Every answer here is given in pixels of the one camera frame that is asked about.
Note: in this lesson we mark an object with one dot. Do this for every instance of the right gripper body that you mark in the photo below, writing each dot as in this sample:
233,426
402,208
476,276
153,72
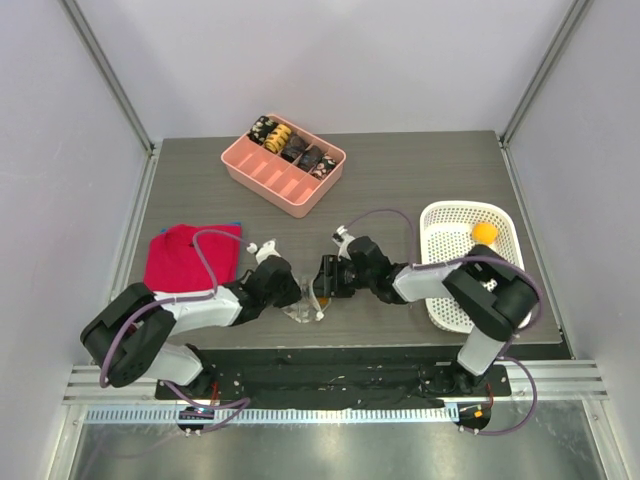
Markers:
325,276

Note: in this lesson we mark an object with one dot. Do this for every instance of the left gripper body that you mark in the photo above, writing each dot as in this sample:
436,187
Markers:
286,296

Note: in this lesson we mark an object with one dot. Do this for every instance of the clear zip top bag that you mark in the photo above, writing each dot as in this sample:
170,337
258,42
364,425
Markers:
307,309

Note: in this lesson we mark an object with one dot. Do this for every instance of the yellow fake fruit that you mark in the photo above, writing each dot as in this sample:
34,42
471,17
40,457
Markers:
485,233

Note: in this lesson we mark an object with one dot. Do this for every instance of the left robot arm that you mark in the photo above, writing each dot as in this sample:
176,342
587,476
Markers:
129,338

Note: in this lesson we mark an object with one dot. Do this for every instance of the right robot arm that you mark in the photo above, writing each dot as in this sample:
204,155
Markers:
495,294

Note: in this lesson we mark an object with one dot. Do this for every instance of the pink divided tray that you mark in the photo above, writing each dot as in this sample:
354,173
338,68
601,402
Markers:
278,181

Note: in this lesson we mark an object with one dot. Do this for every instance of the red folded cloth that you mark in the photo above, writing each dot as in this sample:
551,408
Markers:
173,265

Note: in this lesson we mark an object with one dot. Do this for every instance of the black spotted sock roll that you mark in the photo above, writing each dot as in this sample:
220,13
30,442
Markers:
324,167

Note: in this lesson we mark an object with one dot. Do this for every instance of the white perforated basket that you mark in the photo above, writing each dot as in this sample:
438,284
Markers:
446,233

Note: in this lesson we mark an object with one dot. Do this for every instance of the blue folded cloth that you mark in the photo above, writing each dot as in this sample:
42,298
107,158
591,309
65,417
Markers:
234,227

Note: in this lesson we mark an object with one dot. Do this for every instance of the dark brown sock roll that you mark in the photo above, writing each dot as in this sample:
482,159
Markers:
294,147

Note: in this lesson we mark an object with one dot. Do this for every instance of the yellow black sock roll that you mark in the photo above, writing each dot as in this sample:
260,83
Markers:
277,139

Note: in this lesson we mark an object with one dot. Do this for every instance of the black floral sock roll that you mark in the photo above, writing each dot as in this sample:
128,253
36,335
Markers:
261,129

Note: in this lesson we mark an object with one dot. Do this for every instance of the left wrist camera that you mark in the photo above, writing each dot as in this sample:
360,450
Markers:
263,252

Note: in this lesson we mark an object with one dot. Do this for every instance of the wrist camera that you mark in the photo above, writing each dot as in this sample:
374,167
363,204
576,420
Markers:
342,239
263,252

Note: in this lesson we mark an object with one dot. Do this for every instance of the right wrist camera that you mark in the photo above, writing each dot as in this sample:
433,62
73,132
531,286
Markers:
342,239

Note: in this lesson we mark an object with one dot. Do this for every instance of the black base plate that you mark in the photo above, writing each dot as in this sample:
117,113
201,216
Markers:
341,378

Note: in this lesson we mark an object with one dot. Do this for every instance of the white slotted cable duct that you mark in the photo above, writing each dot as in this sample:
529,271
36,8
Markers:
157,414

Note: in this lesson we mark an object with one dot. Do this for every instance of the left aluminium frame post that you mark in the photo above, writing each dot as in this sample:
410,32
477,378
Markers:
98,56

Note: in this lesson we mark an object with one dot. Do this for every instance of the aluminium frame post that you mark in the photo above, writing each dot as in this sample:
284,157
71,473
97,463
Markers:
562,37
98,56

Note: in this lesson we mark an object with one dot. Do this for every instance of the right aluminium frame post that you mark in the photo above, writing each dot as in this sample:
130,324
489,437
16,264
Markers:
562,37

